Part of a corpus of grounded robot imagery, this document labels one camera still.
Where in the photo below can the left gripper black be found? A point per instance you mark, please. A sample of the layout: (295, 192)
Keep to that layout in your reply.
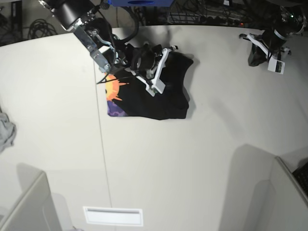
(269, 44)

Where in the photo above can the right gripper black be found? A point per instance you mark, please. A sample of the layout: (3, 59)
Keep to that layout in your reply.
(148, 61)

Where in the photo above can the black T-shirt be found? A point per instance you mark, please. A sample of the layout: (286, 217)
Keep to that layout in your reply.
(127, 96)

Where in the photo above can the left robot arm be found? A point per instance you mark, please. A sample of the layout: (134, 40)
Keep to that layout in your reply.
(280, 19)

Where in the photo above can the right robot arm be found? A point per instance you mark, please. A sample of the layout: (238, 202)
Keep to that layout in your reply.
(108, 51)

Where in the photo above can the blue box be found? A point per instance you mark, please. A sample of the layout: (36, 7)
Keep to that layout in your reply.
(142, 3)

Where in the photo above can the black power strip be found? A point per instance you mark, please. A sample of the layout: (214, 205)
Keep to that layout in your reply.
(220, 21)

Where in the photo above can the black keyboard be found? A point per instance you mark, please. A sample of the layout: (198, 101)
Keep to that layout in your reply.
(301, 176)

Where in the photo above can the right grey partition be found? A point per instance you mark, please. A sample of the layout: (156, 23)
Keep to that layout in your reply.
(262, 194)

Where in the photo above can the grey partition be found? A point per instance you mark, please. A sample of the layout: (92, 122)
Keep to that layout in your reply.
(262, 194)
(34, 209)

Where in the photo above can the grey cloth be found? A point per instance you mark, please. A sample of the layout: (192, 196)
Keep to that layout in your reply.
(8, 132)

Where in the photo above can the left grey partition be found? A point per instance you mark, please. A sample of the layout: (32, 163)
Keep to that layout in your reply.
(34, 209)

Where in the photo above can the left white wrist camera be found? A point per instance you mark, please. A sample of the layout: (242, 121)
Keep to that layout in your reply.
(275, 65)

